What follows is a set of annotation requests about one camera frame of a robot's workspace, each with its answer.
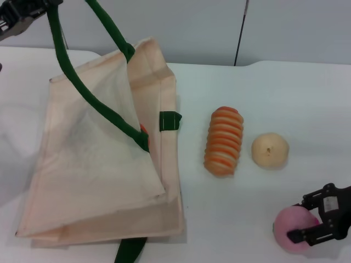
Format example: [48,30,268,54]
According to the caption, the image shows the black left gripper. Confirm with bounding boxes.
[0,0,64,42]

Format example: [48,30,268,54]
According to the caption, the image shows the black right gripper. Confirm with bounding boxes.
[286,183,351,247]

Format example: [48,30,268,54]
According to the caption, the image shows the pink peach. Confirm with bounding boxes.
[272,205,321,254]

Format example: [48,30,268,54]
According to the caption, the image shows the orange fruit with stem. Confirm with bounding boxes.
[139,123,152,146]

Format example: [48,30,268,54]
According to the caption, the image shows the cream handbag with green handles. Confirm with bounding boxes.
[15,0,186,263]

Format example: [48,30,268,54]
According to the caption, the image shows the beige round fruit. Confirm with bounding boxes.
[251,132,290,167]

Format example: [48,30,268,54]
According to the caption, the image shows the orange striped spiral bread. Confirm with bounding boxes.
[203,106,244,176]

